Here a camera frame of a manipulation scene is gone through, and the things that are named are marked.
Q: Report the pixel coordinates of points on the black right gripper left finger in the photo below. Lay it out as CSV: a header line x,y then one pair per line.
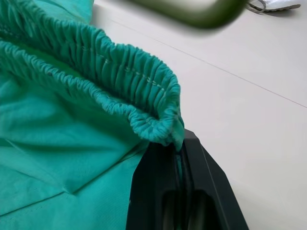
x,y
151,187

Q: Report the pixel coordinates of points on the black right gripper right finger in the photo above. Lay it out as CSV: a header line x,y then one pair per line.
x,y
211,191

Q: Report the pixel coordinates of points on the green cloth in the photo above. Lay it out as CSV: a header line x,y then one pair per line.
x,y
72,134

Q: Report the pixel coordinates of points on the olive green blurred bar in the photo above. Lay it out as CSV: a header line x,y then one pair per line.
x,y
192,12

